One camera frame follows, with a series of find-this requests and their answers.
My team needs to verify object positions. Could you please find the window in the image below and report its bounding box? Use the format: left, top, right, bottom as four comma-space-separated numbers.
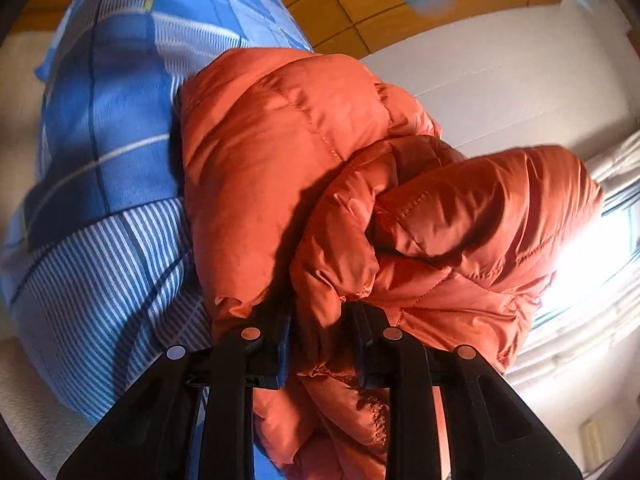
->
550, 200, 640, 321

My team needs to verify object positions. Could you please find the beige patterned curtain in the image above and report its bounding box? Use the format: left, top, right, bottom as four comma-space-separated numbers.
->
505, 130, 640, 396

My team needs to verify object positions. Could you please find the orange puffer jacket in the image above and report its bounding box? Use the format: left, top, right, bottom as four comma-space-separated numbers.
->
176, 47, 606, 480

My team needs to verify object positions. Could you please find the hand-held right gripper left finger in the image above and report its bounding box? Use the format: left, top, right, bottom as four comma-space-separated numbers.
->
56, 305, 293, 480

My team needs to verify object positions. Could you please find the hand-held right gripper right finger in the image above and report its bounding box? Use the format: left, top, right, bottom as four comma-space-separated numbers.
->
349, 303, 584, 480

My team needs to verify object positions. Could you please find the bed with blue plaid sheet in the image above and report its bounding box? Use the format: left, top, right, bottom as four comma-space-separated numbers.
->
0, 0, 316, 480

